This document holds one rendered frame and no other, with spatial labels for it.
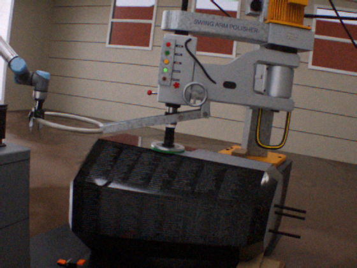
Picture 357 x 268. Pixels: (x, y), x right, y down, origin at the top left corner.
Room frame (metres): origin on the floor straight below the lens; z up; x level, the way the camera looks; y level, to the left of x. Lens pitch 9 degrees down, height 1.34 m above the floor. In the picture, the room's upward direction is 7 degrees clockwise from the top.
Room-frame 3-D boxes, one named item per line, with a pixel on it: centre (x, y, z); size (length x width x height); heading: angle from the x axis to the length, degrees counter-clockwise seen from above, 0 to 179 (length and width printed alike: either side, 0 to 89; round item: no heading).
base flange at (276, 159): (3.07, -0.64, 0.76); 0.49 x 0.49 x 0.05; 65
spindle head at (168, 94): (2.40, -0.02, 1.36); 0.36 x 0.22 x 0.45; 92
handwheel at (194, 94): (2.28, -0.07, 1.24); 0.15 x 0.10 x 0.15; 92
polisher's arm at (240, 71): (2.40, -0.34, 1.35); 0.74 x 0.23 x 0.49; 92
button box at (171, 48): (2.28, 0.12, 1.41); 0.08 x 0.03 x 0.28; 92
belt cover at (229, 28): (2.41, -0.29, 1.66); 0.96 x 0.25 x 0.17; 92
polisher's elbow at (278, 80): (2.42, -0.60, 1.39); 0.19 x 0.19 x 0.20
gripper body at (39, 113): (2.22, 0.88, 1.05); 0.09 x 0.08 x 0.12; 33
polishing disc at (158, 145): (2.39, 0.06, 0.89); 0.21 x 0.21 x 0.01
